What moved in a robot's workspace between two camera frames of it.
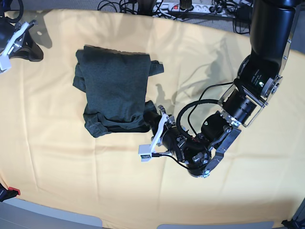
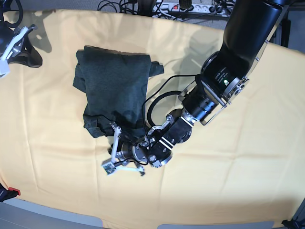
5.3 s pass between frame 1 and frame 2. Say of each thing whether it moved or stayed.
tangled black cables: stayed
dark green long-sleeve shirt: stayed
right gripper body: moved
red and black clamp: stayed
